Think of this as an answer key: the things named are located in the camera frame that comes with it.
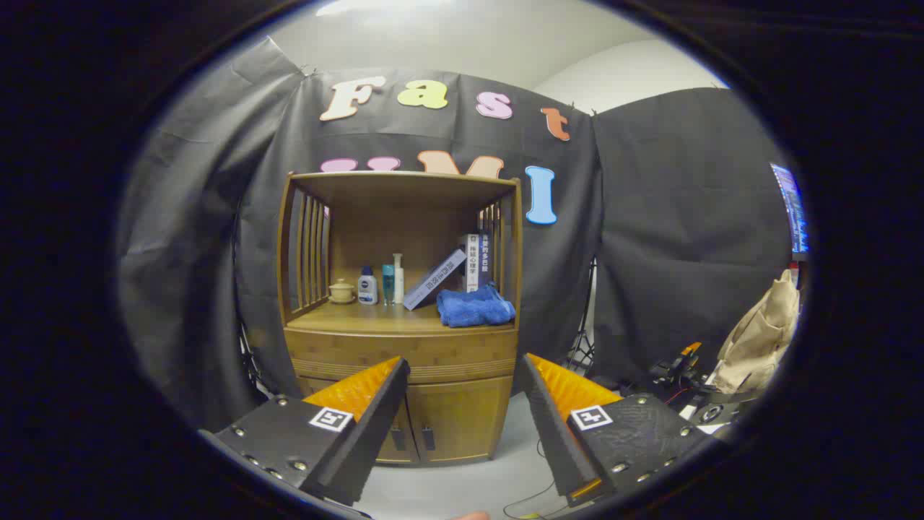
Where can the white bottle with blue cap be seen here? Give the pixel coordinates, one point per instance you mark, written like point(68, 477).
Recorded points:
point(367, 290)

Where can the black light stand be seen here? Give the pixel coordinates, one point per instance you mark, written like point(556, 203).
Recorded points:
point(583, 347)

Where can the white upright book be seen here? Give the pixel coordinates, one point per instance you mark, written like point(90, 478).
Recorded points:
point(472, 263)

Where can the beige lidded teacup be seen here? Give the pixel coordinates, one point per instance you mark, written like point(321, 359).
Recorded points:
point(341, 292)

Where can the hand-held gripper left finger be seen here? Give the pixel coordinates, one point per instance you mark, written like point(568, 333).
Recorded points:
point(361, 440)

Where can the wooden countertop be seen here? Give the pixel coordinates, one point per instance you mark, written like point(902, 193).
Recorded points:
point(346, 318)

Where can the wooden cabinet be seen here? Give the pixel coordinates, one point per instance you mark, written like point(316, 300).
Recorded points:
point(404, 217)

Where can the orange and black tool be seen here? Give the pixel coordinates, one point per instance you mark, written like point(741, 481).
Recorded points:
point(678, 365)

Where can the lavender leaning book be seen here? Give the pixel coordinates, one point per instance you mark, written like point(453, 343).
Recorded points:
point(433, 280)

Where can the dark blue upright book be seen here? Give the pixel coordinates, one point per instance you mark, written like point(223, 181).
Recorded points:
point(485, 256)

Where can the wooden drawer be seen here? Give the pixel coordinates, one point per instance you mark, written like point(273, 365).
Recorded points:
point(447, 354)

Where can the white pump bottle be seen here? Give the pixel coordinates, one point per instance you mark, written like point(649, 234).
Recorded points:
point(398, 282)

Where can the computer monitor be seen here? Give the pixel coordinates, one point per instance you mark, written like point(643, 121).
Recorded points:
point(792, 206)

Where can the black backdrop cloth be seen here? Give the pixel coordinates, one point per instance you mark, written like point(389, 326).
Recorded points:
point(650, 217)

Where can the blue towel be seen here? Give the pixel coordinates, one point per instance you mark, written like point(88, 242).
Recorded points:
point(473, 309)

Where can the beige bag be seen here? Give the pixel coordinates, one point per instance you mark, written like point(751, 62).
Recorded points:
point(758, 339)

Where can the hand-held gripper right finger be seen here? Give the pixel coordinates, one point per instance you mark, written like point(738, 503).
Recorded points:
point(556, 433)

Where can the clear blue bottle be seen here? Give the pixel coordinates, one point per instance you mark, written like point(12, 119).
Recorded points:
point(388, 285)

